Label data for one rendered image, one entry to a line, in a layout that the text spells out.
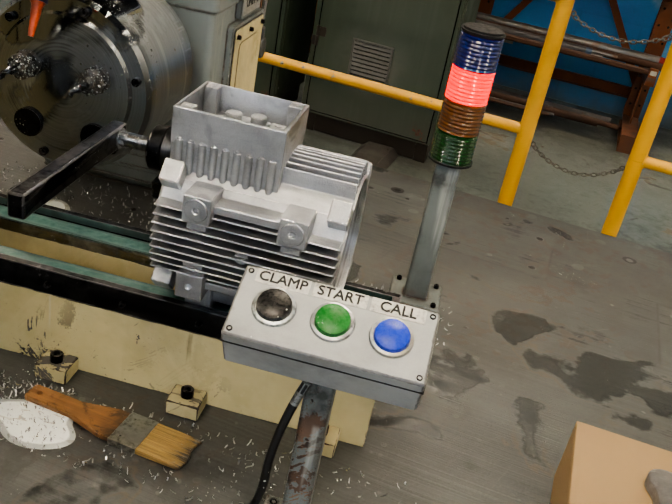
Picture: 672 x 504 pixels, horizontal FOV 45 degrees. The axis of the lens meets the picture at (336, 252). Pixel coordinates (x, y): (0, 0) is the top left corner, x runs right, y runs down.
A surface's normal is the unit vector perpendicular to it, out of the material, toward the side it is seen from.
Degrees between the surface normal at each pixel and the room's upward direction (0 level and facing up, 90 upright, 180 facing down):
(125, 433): 0
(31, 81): 90
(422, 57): 90
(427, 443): 0
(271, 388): 90
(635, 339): 0
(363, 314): 27
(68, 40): 90
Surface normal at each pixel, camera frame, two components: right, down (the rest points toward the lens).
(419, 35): -0.33, 0.39
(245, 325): 0.07, -0.57
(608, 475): 0.17, -0.90
